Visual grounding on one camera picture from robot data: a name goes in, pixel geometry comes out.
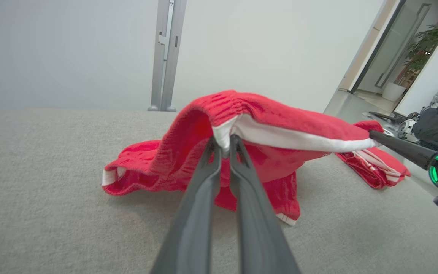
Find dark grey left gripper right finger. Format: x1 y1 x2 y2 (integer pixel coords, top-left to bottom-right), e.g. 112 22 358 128
229 135 301 274

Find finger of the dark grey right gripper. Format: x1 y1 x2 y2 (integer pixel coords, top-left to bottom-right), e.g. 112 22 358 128
369 129 438 170

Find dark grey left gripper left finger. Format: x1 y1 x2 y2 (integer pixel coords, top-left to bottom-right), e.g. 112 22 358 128
151 136 222 274

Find red Bulls basketball jersey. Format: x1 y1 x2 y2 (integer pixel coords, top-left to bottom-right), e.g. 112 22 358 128
335 147 411 190

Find red shorts with white stripes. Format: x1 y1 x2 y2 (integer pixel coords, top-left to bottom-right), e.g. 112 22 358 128
102 90 385 226

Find white plant pot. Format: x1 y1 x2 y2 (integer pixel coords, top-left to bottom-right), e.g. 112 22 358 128
382 82 407 102

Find green potted plant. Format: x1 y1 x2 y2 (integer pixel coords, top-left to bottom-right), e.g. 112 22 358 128
405 25 438 88

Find glass door with dark frame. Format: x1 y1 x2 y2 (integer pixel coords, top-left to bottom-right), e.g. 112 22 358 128
341 0 438 96

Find grey metal partition post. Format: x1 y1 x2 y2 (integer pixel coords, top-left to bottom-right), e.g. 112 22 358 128
148 0 187 112

